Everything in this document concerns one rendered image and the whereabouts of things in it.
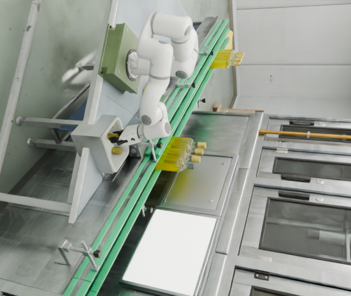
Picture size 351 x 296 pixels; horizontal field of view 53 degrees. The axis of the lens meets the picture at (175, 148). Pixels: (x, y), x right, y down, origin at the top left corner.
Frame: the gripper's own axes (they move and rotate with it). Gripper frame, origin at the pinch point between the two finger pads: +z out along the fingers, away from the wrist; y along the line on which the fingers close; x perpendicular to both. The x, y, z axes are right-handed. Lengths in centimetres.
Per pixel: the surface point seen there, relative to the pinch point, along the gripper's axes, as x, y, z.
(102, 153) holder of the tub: -1.8, -9.1, 3.8
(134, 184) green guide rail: -23.8, -7.0, -0.9
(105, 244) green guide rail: -23.6, -42.2, -3.7
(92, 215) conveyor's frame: -18.9, -30.9, 7.7
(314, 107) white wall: -361, 565, -1
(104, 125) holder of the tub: 7.4, -0.8, 1.4
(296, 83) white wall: -316, 603, 29
